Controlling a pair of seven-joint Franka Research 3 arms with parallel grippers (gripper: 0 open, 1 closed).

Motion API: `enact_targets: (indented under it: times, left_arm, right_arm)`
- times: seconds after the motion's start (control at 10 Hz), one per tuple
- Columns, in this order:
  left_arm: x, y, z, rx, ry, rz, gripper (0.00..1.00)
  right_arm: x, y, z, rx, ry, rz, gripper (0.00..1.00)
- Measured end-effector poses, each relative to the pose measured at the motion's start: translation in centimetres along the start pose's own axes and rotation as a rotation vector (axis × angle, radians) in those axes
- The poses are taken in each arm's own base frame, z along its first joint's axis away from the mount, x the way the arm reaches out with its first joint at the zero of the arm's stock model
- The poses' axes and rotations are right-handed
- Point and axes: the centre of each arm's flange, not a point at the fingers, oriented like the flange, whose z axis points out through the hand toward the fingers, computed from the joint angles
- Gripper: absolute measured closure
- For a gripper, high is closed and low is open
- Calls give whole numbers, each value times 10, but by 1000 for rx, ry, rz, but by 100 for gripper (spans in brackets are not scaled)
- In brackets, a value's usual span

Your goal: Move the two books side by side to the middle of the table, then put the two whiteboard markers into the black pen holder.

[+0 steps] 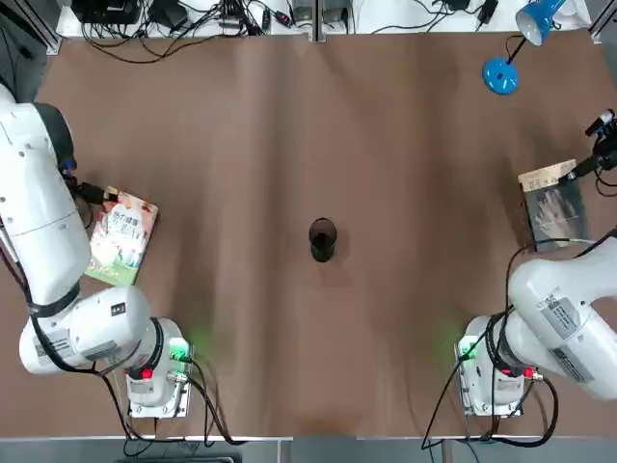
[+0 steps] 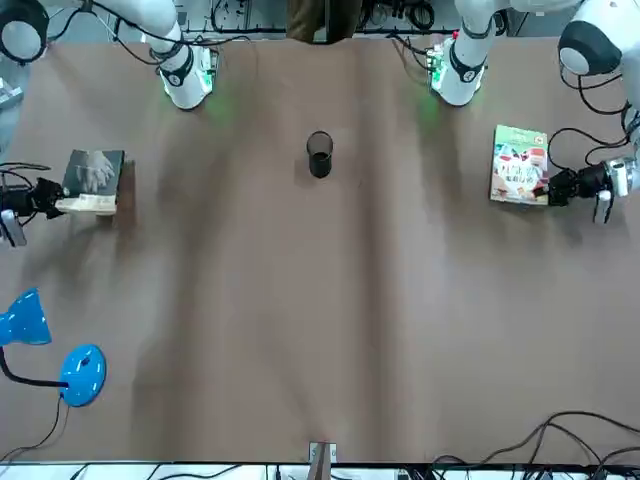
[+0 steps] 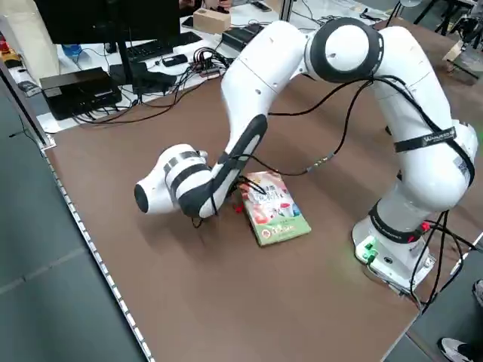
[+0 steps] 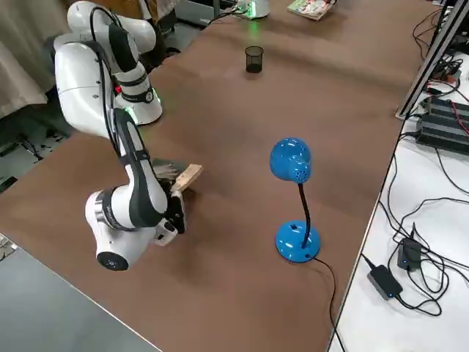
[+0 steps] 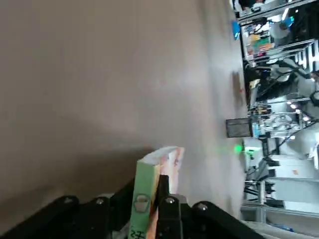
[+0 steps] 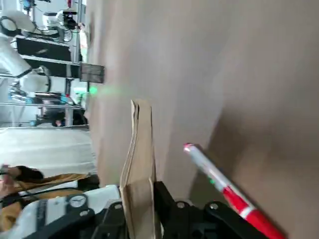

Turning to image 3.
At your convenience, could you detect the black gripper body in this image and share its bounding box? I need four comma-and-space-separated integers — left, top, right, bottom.
225, 179, 247, 213

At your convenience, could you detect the colourful green cover book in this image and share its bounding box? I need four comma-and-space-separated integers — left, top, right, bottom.
241, 170, 312, 248

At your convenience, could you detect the black phone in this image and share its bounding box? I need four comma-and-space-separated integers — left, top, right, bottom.
162, 54, 188, 68

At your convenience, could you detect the black finned power supply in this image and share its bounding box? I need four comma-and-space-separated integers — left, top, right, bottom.
221, 24, 265, 52

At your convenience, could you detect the black keyboard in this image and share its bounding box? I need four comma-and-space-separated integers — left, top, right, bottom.
126, 32, 203, 63

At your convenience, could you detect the wooden box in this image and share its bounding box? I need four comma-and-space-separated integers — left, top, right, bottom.
192, 8, 231, 35

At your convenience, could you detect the black flat box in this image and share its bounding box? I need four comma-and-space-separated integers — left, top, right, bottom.
39, 66, 123, 121

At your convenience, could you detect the black monitor with stand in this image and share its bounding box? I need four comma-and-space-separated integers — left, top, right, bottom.
33, 0, 181, 96

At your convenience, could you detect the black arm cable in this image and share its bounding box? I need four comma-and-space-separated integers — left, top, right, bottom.
190, 75, 477, 229

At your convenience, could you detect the black loose table cable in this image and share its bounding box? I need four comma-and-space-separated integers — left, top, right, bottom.
75, 63, 197, 127

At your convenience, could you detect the usb hub with cables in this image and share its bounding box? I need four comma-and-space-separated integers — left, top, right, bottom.
192, 48, 242, 79

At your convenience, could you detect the aluminium post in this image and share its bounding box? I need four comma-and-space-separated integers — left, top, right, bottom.
278, 0, 294, 22

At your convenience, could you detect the black base cable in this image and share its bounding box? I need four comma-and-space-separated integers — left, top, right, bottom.
392, 210, 483, 316

